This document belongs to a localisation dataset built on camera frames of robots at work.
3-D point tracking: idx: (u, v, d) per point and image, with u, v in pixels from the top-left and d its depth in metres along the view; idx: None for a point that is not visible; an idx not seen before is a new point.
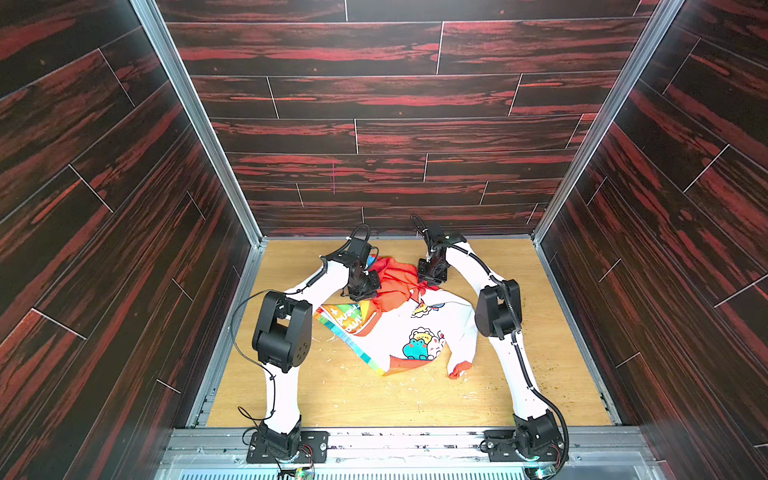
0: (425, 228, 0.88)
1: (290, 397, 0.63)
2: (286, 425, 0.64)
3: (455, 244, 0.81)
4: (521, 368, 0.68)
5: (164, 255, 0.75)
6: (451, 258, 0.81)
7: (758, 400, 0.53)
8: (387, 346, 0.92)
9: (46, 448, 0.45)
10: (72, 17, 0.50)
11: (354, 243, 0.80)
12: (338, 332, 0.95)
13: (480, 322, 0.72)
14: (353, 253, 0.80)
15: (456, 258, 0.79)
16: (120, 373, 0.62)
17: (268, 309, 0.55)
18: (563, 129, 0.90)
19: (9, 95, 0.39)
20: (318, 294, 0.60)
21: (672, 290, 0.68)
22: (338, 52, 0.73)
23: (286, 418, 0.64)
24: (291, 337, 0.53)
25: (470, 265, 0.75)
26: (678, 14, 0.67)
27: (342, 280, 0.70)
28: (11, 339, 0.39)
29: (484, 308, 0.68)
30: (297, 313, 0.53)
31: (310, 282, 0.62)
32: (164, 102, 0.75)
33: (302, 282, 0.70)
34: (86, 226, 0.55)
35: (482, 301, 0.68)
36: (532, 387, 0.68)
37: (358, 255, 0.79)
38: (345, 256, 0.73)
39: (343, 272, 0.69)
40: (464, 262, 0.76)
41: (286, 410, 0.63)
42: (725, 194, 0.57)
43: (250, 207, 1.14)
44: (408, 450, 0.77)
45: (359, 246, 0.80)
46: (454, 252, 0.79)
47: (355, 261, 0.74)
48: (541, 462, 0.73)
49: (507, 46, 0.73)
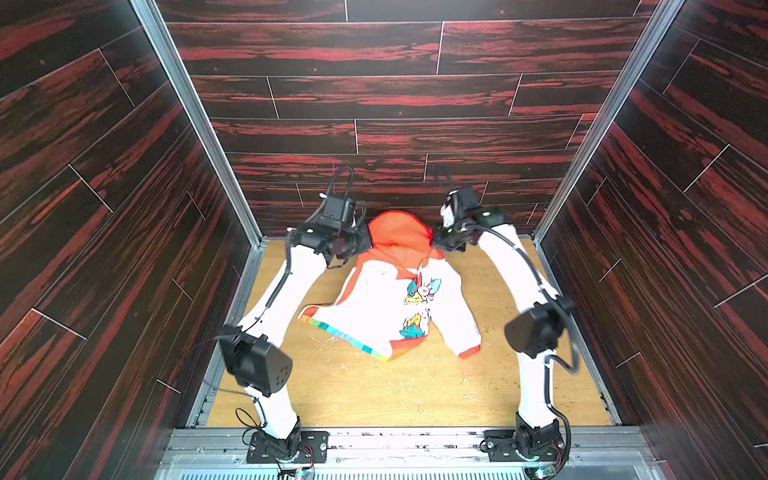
0: (454, 191, 0.70)
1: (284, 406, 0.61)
2: (282, 430, 0.63)
3: (493, 226, 0.62)
4: (543, 384, 0.62)
5: (164, 255, 0.75)
6: (485, 245, 0.63)
7: (758, 400, 0.53)
8: (388, 332, 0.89)
9: (47, 448, 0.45)
10: (72, 17, 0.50)
11: (332, 205, 0.60)
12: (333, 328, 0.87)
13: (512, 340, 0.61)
14: (328, 220, 0.61)
15: (492, 245, 0.61)
16: (120, 374, 0.62)
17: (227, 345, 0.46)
18: (563, 129, 0.90)
19: (9, 95, 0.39)
20: (284, 312, 0.50)
21: (672, 290, 0.68)
22: (338, 53, 0.74)
23: (284, 426, 0.64)
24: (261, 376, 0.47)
25: (515, 261, 0.58)
26: (677, 14, 0.67)
27: (317, 267, 0.55)
28: (11, 339, 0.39)
29: (528, 328, 0.55)
30: (256, 355, 0.45)
31: (269, 301, 0.49)
32: (165, 102, 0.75)
33: (260, 305, 0.49)
34: (86, 226, 0.55)
35: (526, 322, 0.55)
36: (550, 403, 0.64)
37: (334, 225, 0.61)
38: (317, 229, 0.57)
39: (315, 257, 0.54)
40: (505, 255, 0.59)
41: (284, 419, 0.63)
42: (725, 194, 0.57)
43: (250, 207, 1.14)
44: (408, 450, 0.77)
45: (334, 208, 0.60)
46: (491, 238, 0.61)
47: (330, 235, 0.56)
48: (541, 462, 0.73)
49: (507, 46, 0.73)
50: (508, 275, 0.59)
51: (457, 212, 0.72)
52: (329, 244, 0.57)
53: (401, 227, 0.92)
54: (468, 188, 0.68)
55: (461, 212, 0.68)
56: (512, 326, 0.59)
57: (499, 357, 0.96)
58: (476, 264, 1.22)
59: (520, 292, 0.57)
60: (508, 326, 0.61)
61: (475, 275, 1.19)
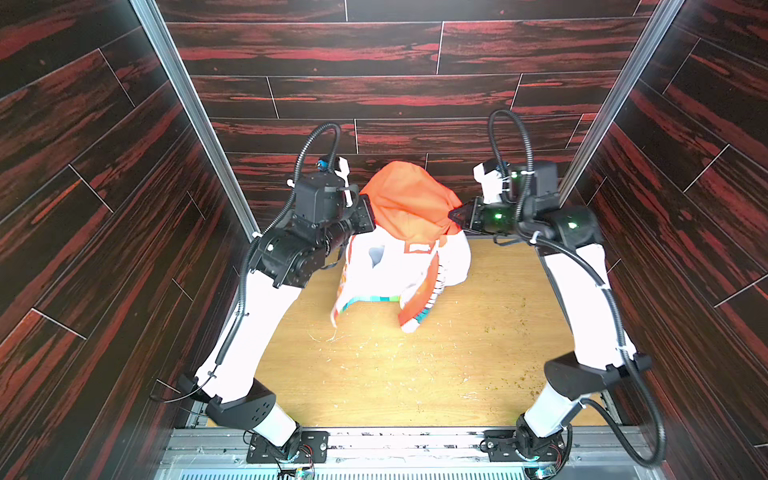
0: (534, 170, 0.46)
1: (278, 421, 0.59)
2: (279, 440, 0.63)
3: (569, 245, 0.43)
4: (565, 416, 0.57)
5: (164, 255, 0.75)
6: (553, 265, 0.46)
7: (759, 401, 0.52)
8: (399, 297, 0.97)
9: (47, 447, 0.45)
10: (72, 17, 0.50)
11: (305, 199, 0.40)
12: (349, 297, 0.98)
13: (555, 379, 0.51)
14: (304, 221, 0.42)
15: (564, 270, 0.45)
16: (120, 374, 0.62)
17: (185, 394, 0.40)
18: (562, 129, 0.90)
19: (9, 95, 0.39)
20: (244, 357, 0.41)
21: (672, 290, 0.68)
22: (338, 52, 0.73)
23: (282, 435, 0.63)
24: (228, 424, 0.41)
25: (593, 297, 0.43)
26: (677, 14, 0.67)
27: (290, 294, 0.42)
28: (11, 339, 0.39)
29: (585, 380, 0.45)
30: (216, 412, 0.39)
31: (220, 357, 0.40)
32: (165, 102, 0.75)
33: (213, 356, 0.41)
34: (86, 226, 0.55)
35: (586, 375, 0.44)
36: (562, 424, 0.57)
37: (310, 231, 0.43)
38: (281, 243, 0.41)
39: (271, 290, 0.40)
40: (580, 290, 0.44)
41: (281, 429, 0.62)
42: (725, 194, 0.57)
43: (250, 206, 1.14)
44: (408, 450, 0.77)
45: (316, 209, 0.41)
46: (560, 261, 0.45)
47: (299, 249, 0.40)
48: (541, 462, 0.73)
49: (507, 46, 0.73)
50: (570, 307, 0.47)
51: (529, 205, 0.50)
52: (300, 262, 0.40)
53: (407, 186, 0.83)
54: (551, 169, 0.45)
55: (530, 208, 0.50)
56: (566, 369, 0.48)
57: (499, 357, 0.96)
58: (476, 264, 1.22)
59: (583, 341, 0.46)
60: (554, 366, 0.51)
61: (476, 275, 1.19)
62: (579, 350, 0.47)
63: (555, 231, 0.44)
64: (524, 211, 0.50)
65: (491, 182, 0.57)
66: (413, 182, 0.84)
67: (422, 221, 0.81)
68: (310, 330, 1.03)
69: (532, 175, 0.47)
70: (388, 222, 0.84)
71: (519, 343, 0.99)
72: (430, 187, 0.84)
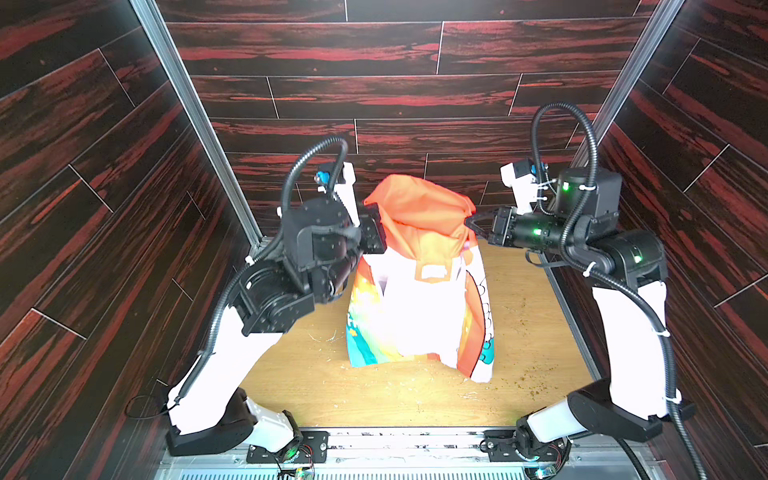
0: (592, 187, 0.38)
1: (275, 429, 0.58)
2: (276, 446, 0.62)
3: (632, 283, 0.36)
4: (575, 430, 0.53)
5: (164, 255, 0.75)
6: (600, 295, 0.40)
7: (759, 400, 0.53)
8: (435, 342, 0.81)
9: (47, 447, 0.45)
10: (72, 17, 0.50)
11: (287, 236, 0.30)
12: (363, 346, 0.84)
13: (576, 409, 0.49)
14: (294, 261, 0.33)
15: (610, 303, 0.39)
16: (120, 374, 0.62)
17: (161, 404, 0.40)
18: (563, 129, 0.90)
19: (9, 95, 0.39)
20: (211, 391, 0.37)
21: (671, 290, 0.68)
22: (338, 52, 0.73)
23: (278, 442, 0.62)
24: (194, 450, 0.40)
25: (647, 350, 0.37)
26: (677, 14, 0.67)
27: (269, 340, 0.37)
28: (11, 339, 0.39)
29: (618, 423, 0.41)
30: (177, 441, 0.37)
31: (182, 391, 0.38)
32: (164, 102, 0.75)
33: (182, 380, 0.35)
34: (86, 226, 0.55)
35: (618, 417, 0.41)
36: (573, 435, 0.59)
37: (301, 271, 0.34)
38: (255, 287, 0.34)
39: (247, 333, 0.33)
40: (630, 329, 0.38)
41: (277, 437, 0.61)
42: (724, 194, 0.57)
43: (250, 207, 1.14)
44: (408, 450, 0.77)
45: (300, 246, 0.32)
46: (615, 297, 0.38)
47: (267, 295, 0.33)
48: (541, 462, 0.73)
49: (507, 46, 0.73)
50: (613, 343, 0.41)
51: (579, 229, 0.42)
52: (275, 309, 0.33)
53: (409, 202, 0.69)
54: (617, 183, 0.36)
55: (583, 232, 0.41)
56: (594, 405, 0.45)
57: (499, 358, 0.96)
58: None
59: (622, 381, 0.41)
60: (578, 396, 0.47)
61: None
62: (616, 388, 0.42)
63: (616, 262, 0.36)
64: (576, 232, 0.42)
65: (524, 188, 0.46)
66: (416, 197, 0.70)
67: (436, 234, 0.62)
68: (310, 330, 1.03)
69: (593, 191, 0.38)
70: (402, 242, 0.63)
71: (518, 343, 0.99)
72: (437, 199, 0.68)
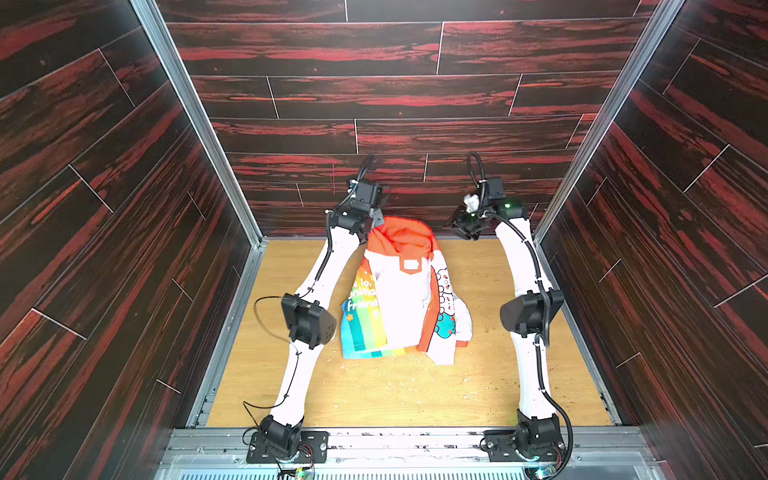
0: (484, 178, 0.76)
1: (304, 383, 0.67)
2: (295, 416, 0.67)
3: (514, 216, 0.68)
4: (537, 368, 0.67)
5: (165, 255, 0.75)
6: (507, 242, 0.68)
7: (759, 401, 0.52)
8: (406, 324, 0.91)
9: (47, 447, 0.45)
10: (72, 18, 0.53)
11: (360, 194, 0.70)
12: (355, 327, 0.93)
13: (503, 317, 0.71)
14: (358, 205, 0.71)
15: (507, 237, 0.68)
16: (120, 374, 0.62)
17: (287, 309, 0.60)
18: (562, 129, 0.90)
19: (9, 95, 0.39)
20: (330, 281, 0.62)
21: (671, 289, 0.68)
22: (338, 53, 0.74)
23: (294, 412, 0.66)
24: (316, 328, 0.60)
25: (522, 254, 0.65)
26: (678, 14, 0.67)
27: (353, 243, 0.66)
28: (11, 339, 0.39)
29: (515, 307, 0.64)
30: (313, 313, 0.58)
31: (318, 275, 0.62)
32: (165, 102, 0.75)
33: (312, 277, 0.62)
34: (86, 226, 0.55)
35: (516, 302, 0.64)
36: (544, 389, 0.67)
37: (362, 208, 0.71)
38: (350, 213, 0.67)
39: (348, 240, 0.64)
40: (515, 247, 0.66)
41: (297, 399, 0.66)
42: (725, 194, 0.57)
43: (250, 207, 1.14)
44: (408, 450, 0.77)
45: (367, 194, 0.70)
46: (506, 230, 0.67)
47: (362, 217, 0.66)
48: (541, 462, 0.73)
49: (507, 46, 0.73)
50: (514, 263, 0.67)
51: (482, 200, 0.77)
52: (362, 225, 0.67)
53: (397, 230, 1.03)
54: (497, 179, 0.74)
55: (484, 200, 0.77)
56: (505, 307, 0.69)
57: (499, 357, 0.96)
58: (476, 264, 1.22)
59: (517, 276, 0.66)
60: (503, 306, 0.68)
61: (476, 275, 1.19)
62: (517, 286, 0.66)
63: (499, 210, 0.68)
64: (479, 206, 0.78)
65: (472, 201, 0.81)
66: (400, 228, 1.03)
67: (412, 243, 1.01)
68: None
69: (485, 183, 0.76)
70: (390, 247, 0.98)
71: None
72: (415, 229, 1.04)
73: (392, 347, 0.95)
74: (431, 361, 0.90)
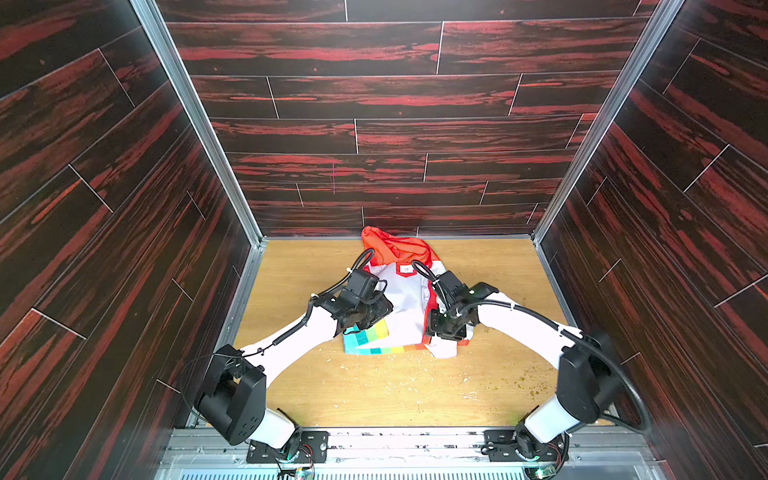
0: (437, 278, 0.72)
1: (276, 418, 0.58)
2: (278, 441, 0.63)
3: (485, 296, 0.62)
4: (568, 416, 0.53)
5: (164, 255, 0.75)
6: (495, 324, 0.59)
7: (759, 401, 0.52)
8: (406, 321, 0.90)
9: (46, 448, 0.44)
10: (72, 17, 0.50)
11: (353, 281, 0.66)
12: None
13: (570, 402, 0.48)
14: (349, 294, 0.66)
15: (492, 317, 0.59)
16: (120, 374, 0.62)
17: (215, 369, 0.45)
18: (562, 129, 0.90)
19: (9, 95, 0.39)
20: (286, 356, 0.50)
21: (671, 290, 0.68)
22: (338, 52, 0.73)
23: (281, 438, 0.63)
24: (237, 410, 0.43)
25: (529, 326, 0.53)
26: (677, 14, 0.67)
27: (332, 329, 0.59)
28: (11, 339, 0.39)
29: (574, 380, 0.45)
30: (244, 386, 0.43)
31: (277, 339, 0.51)
32: (164, 102, 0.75)
33: (267, 338, 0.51)
34: (86, 225, 0.55)
35: (567, 371, 0.45)
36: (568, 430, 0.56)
37: (353, 301, 0.66)
38: (337, 301, 0.63)
39: (331, 321, 0.58)
40: (506, 318, 0.56)
41: (281, 431, 0.62)
42: (725, 194, 0.57)
43: (250, 207, 1.14)
44: (408, 450, 0.77)
45: (357, 283, 0.66)
46: (488, 309, 0.59)
47: (349, 309, 0.62)
48: (541, 462, 0.73)
49: (507, 46, 0.73)
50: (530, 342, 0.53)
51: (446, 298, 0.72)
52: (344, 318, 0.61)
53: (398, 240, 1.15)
54: (449, 272, 0.71)
55: (450, 298, 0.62)
56: (563, 383, 0.48)
57: (499, 357, 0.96)
58: (475, 264, 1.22)
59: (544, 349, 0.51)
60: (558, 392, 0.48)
61: (476, 275, 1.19)
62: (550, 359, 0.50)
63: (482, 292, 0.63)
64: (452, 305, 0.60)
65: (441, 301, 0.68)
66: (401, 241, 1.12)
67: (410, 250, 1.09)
68: None
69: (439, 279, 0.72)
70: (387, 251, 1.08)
71: (518, 343, 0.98)
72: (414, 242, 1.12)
73: (393, 344, 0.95)
74: (435, 357, 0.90)
